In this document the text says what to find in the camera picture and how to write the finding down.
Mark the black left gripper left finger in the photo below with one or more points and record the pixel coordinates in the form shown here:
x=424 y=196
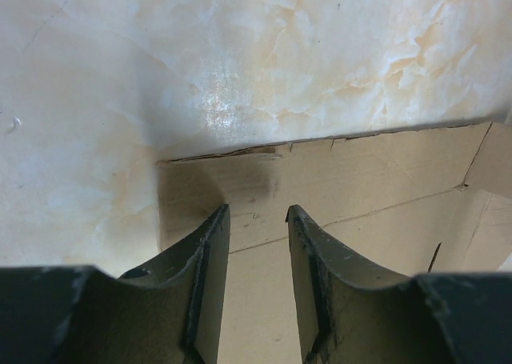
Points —
x=166 y=310

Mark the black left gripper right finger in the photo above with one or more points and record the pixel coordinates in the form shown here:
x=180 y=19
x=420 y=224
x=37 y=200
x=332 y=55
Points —
x=352 y=310

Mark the brown cardboard box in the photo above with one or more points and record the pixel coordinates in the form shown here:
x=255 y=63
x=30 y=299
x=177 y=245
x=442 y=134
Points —
x=412 y=201

